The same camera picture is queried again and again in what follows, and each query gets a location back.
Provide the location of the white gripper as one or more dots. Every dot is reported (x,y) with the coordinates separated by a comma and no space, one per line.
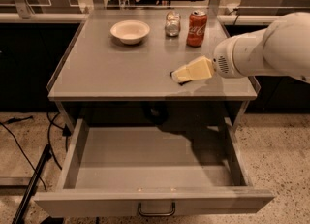
(222,60)

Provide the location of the red coca-cola can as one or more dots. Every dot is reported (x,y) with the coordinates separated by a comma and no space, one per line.
(197,25)

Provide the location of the black drawer handle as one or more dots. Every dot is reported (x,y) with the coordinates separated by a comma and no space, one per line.
(156,210)

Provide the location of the blue rxbar blueberry bar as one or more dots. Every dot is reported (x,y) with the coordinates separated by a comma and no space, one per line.
(180,77)

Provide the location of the grey cabinet table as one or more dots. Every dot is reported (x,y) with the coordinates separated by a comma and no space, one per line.
(99,68)

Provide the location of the grey open top drawer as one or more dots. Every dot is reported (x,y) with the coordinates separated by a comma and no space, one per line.
(109,170)

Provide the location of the white bowl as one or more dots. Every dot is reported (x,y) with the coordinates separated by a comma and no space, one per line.
(130,32)

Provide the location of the clear glass jar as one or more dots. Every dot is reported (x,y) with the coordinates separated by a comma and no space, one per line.
(172,25)

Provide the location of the black floor rail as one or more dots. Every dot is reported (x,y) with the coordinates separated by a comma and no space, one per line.
(30,189)

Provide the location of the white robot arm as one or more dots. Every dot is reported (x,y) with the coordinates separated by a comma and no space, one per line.
(282,49)

